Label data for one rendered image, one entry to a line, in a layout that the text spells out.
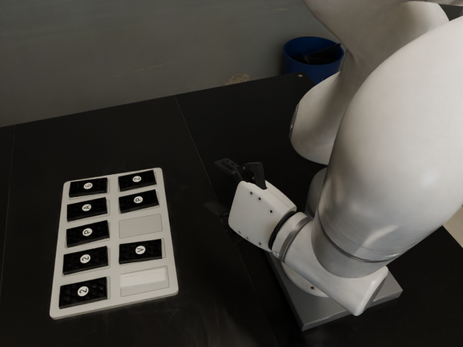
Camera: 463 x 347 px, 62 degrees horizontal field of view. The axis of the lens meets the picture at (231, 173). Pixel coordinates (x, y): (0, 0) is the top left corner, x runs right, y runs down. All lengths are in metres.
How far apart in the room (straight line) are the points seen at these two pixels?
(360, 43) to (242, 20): 2.39
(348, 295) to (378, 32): 0.36
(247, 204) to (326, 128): 0.19
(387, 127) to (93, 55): 2.45
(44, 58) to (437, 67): 2.50
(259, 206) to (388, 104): 0.42
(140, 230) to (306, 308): 0.43
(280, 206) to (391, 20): 0.35
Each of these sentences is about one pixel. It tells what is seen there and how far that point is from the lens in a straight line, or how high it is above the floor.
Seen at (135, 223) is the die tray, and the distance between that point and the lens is 1.01.
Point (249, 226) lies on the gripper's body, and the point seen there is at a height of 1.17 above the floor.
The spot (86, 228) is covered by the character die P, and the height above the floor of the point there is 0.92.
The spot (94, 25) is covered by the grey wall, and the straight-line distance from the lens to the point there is 2.55.
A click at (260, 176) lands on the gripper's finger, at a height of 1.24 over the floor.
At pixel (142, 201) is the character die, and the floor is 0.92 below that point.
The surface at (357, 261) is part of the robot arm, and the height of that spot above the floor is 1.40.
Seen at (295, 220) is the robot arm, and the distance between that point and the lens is 0.61.
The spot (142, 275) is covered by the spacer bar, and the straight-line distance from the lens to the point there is 0.91.
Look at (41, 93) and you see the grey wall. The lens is 2.75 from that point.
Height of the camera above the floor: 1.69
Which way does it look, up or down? 45 degrees down
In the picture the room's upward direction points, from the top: straight up
